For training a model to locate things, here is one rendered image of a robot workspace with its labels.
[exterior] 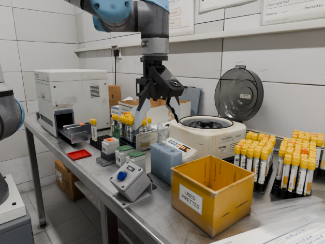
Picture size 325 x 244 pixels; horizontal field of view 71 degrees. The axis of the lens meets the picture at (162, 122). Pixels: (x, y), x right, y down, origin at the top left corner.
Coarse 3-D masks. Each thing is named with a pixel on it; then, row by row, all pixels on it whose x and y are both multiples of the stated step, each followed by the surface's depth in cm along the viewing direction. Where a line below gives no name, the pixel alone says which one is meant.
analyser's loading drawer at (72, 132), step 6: (66, 126) 99; (72, 126) 101; (78, 126) 98; (60, 132) 101; (66, 132) 96; (72, 132) 96; (78, 132) 98; (84, 132) 94; (72, 138) 91; (78, 138) 93; (84, 138) 95
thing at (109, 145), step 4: (104, 140) 79; (108, 140) 78; (112, 140) 78; (116, 140) 78; (104, 144) 77; (108, 144) 77; (112, 144) 78; (116, 144) 79; (104, 148) 78; (108, 148) 77; (112, 148) 78; (116, 148) 79; (108, 152) 77; (112, 152) 78
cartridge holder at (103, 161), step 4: (104, 152) 78; (104, 156) 78; (108, 156) 77; (112, 156) 78; (96, 160) 80; (100, 160) 78; (104, 160) 78; (108, 160) 77; (112, 160) 78; (104, 164) 76; (108, 164) 77
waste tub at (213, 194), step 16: (208, 160) 60; (176, 176) 51; (192, 176) 57; (208, 176) 61; (224, 176) 57; (240, 176) 53; (176, 192) 52; (192, 192) 48; (208, 192) 44; (224, 192) 44; (240, 192) 48; (176, 208) 53; (192, 208) 48; (208, 208) 44; (224, 208) 45; (240, 208) 49; (208, 224) 45; (224, 224) 47
